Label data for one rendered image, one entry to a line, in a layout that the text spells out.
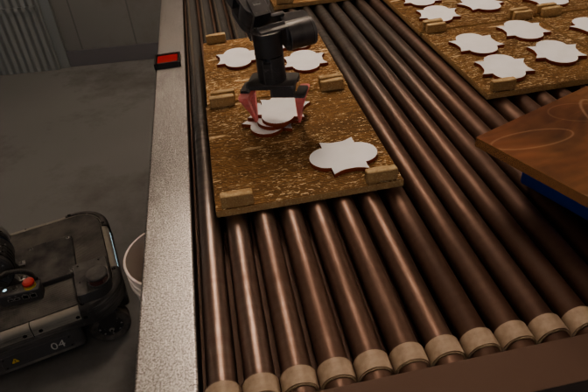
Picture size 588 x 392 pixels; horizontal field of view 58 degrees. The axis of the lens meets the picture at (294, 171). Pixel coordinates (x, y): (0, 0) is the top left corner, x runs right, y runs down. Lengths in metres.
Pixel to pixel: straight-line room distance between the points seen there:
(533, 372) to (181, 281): 0.51
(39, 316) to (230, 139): 1.02
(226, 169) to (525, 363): 0.63
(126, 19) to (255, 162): 3.18
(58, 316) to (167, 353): 1.14
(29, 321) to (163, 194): 0.97
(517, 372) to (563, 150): 0.38
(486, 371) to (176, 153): 0.76
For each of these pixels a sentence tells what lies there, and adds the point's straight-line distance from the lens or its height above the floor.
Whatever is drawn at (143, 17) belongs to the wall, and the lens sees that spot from 4.14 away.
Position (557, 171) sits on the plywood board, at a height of 1.04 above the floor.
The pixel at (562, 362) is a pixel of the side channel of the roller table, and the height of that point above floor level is 0.95.
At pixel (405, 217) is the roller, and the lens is 0.95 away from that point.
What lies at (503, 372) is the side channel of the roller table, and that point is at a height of 0.95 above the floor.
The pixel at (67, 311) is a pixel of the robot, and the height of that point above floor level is 0.24.
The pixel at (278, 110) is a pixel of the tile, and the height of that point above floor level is 0.97.
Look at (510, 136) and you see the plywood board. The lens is 0.96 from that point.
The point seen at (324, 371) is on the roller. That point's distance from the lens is 0.74.
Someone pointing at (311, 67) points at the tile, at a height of 0.95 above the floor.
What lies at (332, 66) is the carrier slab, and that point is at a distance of 1.45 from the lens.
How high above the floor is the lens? 1.53
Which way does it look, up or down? 35 degrees down
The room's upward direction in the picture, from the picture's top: 5 degrees counter-clockwise
